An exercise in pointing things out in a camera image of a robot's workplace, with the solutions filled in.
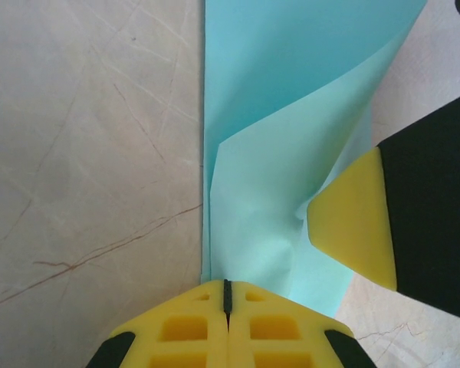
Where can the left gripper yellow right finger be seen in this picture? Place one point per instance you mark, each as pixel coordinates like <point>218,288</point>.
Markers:
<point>245,345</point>

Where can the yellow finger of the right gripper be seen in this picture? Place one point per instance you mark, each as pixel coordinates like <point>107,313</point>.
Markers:
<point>425,211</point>

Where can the teal paper sheet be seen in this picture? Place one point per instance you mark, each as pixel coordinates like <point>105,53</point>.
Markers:
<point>253,96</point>

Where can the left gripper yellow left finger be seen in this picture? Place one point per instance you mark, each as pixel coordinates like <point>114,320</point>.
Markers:
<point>214,345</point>

